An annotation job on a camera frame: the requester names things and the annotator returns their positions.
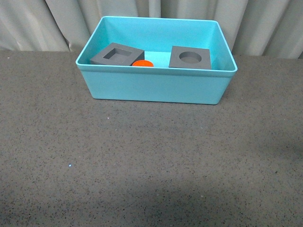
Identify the orange cylinder part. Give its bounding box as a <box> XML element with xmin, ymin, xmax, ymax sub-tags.
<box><xmin>132</xmin><ymin>60</ymin><xmax>154</xmax><ymax>67</ymax></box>

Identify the gray block with round hole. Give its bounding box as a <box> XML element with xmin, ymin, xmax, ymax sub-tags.
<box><xmin>169</xmin><ymin>46</ymin><xmax>211</xmax><ymax>70</ymax></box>

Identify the gray block with square hole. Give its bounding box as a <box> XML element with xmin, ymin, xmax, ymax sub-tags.
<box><xmin>90</xmin><ymin>43</ymin><xmax>145</xmax><ymax>66</ymax></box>

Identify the blue plastic box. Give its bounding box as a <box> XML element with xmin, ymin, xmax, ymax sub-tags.
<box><xmin>76</xmin><ymin>16</ymin><xmax>237</xmax><ymax>105</ymax></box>

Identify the gray pleated curtain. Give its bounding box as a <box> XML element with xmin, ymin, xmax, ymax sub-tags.
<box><xmin>0</xmin><ymin>0</ymin><xmax>303</xmax><ymax>59</ymax></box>

